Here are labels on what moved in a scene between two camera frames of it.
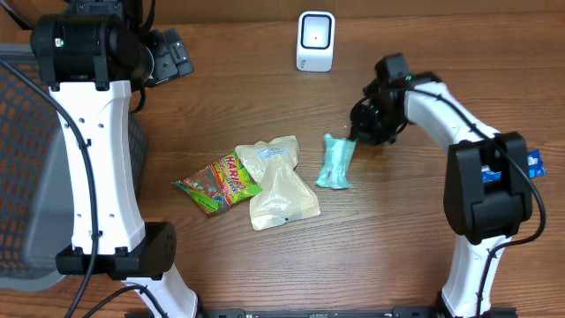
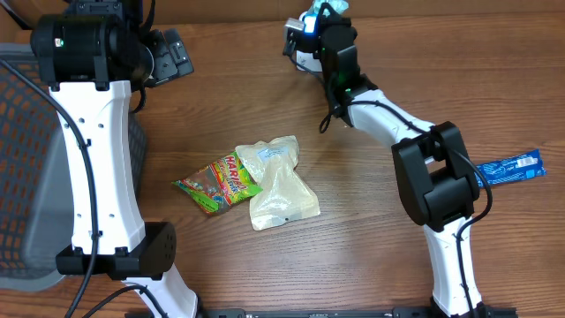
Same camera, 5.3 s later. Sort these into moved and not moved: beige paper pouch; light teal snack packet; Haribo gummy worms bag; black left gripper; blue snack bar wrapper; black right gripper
Moved: black right gripper; light teal snack packet
Not moved: Haribo gummy worms bag; blue snack bar wrapper; beige paper pouch; black left gripper
